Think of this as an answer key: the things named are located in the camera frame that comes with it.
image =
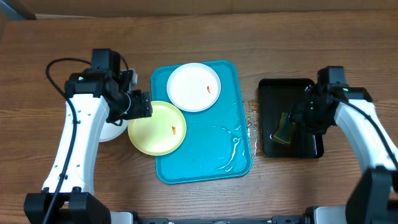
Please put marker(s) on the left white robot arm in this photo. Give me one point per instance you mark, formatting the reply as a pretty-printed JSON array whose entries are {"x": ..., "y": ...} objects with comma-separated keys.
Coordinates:
[{"x": 99, "y": 103}]

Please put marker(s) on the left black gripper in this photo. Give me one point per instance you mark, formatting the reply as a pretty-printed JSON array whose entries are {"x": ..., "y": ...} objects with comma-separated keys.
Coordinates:
[{"x": 143, "y": 108}]

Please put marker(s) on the white plate top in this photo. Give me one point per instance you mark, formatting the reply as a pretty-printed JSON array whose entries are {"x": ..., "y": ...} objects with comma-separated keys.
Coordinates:
[{"x": 193, "y": 87}]

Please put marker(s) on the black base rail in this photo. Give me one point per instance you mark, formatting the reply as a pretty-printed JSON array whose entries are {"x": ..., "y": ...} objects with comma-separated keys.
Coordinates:
[{"x": 217, "y": 221}]

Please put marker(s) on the white plate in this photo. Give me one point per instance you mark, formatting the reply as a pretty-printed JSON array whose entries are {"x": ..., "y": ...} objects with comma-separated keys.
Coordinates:
[
  {"x": 112, "y": 131},
  {"x": 193, "y": 87}
]

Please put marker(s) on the yellow green sponge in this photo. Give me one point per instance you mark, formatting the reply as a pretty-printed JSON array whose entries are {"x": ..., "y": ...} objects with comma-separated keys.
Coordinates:
[{"x": 285, "y": 129}]

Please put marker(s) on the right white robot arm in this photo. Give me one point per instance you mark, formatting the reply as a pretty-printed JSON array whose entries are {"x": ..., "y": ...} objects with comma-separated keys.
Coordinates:
[{"x": 352, "y": 110}]

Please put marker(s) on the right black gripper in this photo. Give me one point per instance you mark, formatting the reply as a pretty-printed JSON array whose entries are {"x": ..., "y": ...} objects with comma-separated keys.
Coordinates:
[{"x": 298, "y": 116}]

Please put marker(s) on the teal plastic tray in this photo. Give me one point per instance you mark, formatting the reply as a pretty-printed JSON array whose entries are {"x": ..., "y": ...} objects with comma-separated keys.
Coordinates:
[{"x": 216, "y": 144}]

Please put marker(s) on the black water tray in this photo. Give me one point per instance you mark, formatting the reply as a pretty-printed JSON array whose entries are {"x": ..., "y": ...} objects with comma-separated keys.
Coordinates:
[{"x": 278, "y": 95}]

